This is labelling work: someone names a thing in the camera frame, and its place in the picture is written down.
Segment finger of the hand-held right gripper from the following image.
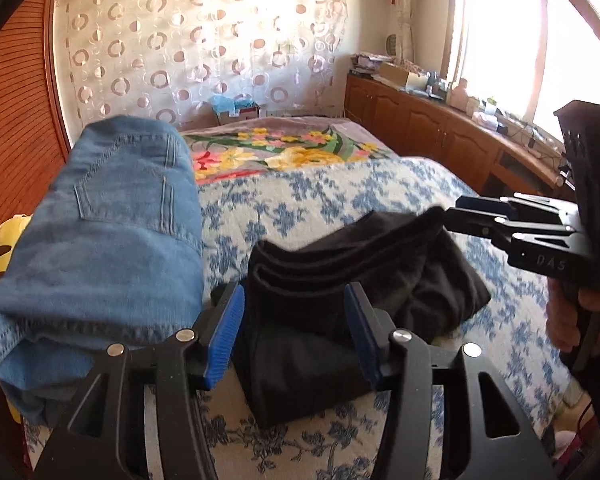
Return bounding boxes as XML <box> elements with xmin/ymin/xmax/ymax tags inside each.
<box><xmin>442</xmin><ymin>207</ymin><xmax>597</xmax><ymax>287</ymax></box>
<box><xmin>455</xmin><ymin>192</ymin><xmax>581</xmax><ymax>226</ymax></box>

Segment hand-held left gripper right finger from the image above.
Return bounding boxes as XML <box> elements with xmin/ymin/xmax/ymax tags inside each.
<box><xmin>343</xmin><ymin>281</ymin><xmax>553</xmax><ymax>480</ymax></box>

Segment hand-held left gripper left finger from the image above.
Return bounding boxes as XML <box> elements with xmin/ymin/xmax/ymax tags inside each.
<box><xmin>32</xmin><ymin>281</ymin><xmax>246</xmax><ymax>480</ymax></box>

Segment black pants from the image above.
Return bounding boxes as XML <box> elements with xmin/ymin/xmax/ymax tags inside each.
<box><xmin>235</xmin><ymin>205</ymin><xmax>492</xmax><ymax>429</ymax></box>

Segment person's right hand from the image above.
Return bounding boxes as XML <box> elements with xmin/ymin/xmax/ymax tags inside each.
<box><xmin>546</xmin><ymin>280</ymin><xmax>600</xmax><ymax>357</ymax></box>

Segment row of assorted clutter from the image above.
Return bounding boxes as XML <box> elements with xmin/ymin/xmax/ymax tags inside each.
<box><xmin>350</xmin><ymin>51</ymin><xmax>568</xmax><ymax>153</ymax></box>

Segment wooden cabinet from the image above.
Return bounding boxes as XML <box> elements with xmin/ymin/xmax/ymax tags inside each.
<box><xmin>345</xmin><ymin>72</ymin><xmax>576</xmax><ymax>196</ymax></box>

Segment blue floral white bedspread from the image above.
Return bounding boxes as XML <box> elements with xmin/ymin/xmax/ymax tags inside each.
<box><xmin>22</xmin><ymin>155</ymin><xmax>581</xmax><ymax>480</ymax></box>

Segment blue denim jeans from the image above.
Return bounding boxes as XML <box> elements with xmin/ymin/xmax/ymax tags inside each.
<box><xmin>0</xmin><ymin>115</ymin><xmax>206</xmax><ymax>426</ymax></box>

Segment open cardboard box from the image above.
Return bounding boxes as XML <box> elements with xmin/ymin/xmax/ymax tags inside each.
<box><xmin>379</xmin><ymin>62</ymin><xmax>422</xmax><ymax>89</ymax></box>

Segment bright window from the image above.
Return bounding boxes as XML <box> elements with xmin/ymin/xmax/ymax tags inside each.
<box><xmin>445</xmin><ymin>0</ymin><xmax>600</xmax><ymax>131</ymax></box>

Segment colourful flower print blanket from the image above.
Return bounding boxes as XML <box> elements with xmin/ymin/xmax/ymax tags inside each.
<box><xmin>180</xmin><ymin>116</ymin><xmax>396</xmax><ymax>184</ymax></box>

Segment cardboard box with blue cloth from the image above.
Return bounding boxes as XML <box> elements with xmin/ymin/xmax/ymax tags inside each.
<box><xmin>209</xmin><ymin>94</ymin><xmax>262</xmax><ymax>127</ymax></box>

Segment yellow cloth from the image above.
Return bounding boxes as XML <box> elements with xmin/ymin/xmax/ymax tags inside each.
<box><xmin>0</xmin><ymin>214</ymin><xmax>35</xmax><ymax>423</ymax></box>

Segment sheer curtain with circle pattern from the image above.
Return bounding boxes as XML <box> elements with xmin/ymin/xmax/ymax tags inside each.
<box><xmin>55</xmin><ymin>0</ymin><xmax>351</xmax><ymax>131</ymax></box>

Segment slatted wooden wardrobe door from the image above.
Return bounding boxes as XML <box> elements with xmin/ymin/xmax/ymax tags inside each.
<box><xmin>0</xmin><ymin>0</ymin><xmax>73</xmax><ymax>256</ymax></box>

